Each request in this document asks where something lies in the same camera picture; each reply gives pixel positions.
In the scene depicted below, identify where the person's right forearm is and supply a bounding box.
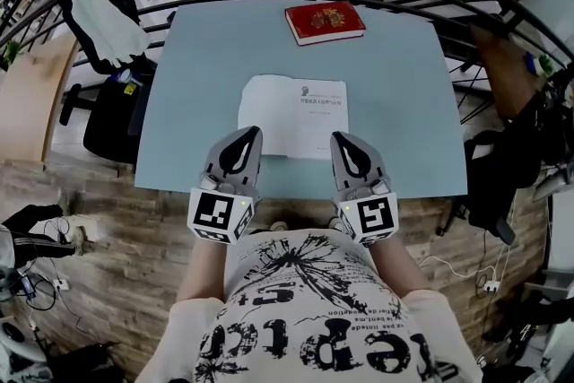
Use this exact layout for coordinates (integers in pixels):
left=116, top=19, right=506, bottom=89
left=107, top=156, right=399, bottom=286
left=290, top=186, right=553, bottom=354
left=367, top=239, right=430, bottom=300

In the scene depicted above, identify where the blue label water bottle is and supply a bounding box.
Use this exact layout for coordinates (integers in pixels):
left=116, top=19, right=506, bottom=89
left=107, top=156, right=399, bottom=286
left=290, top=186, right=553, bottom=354
left=109, top=69, right=144, bottom=87

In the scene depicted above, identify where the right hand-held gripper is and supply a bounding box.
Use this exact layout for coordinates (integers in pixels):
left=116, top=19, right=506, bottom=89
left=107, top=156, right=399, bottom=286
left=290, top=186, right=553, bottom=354
left=330, top=131, right=400, bottom=248

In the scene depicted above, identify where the black bag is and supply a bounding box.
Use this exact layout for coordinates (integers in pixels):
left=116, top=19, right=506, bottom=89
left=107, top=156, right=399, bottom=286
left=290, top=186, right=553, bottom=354
left=47, top=343, right=126, bottom=383

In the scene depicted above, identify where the person's printed white shirt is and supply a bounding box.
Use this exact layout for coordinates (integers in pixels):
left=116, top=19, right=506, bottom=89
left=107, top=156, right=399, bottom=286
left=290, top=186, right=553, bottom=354
left=141, top=228, right=483, bottom=383

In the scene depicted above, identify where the light wooden desk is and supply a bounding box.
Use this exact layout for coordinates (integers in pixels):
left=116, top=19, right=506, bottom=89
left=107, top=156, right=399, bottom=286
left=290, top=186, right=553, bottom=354
left=0, top=35, right=80, bottom=162

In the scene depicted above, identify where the small green potted plant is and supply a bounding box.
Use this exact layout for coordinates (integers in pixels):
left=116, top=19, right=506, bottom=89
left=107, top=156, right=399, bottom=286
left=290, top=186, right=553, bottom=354
left=2, top=39, right=22, bottom=68
left=537, top=53, right=557, bottom=77

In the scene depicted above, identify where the small screen device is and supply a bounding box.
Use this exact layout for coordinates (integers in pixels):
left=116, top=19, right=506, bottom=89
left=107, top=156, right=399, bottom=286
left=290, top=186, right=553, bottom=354
left=17, top=275, right=37, bottom=301

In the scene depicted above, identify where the white garment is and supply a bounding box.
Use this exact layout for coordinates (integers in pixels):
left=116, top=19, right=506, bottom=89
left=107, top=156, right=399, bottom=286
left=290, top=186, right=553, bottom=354
left=71, top=0, right=153, bottom=68

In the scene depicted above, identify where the person's left forearm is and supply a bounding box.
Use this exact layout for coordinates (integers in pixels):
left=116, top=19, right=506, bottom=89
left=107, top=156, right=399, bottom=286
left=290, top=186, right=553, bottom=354
left=177, top=237, right=230, bottom=304

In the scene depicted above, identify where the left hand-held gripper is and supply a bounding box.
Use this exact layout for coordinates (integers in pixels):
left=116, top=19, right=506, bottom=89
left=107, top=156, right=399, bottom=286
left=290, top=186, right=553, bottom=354
left=187, top=126, right=264, bottom=245

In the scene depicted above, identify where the white paperback booklet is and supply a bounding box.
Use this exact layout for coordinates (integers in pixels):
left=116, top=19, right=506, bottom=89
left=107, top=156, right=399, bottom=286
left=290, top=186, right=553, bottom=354
left=237, top=74, right=350, bottom=161

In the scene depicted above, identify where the white power strip with cable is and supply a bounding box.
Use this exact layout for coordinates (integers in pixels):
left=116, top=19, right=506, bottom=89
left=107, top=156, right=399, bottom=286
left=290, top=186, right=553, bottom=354
left=419, top=237, right=512, bottom=295

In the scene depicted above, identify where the red hardcover book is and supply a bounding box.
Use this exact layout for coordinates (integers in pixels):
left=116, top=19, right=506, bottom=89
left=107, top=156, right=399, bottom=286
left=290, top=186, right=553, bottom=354
left=284, top=0, right=367, bottom=48

